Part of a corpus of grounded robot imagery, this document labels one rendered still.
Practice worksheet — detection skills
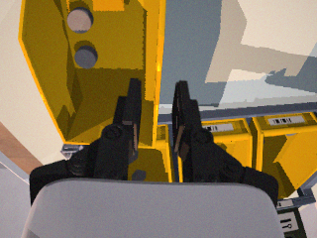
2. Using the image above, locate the dark grey block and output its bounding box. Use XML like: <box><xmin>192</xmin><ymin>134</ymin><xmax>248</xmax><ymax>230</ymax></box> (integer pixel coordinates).
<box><xmin>132</xmin><ymin>170</ymin><xmax>147</xmax><ymax>181</ymax></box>
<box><xmin>129</xmin><ymin>151</ymin><xmax>139</xmax><ymax>164</ymax></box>

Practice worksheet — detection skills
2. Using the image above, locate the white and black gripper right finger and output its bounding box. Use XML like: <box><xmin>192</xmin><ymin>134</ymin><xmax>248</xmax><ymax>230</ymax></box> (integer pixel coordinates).
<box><xmin>171</xmin><ymin>80</ymin><xmax>278</xmax><ymax>209</ymax></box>

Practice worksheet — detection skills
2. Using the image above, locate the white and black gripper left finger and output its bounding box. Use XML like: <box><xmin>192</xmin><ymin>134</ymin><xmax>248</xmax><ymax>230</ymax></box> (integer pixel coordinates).
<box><xmin>29</xmin><ymin>78</ymin><xmax>142</xmax><ymax>207</ymax></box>

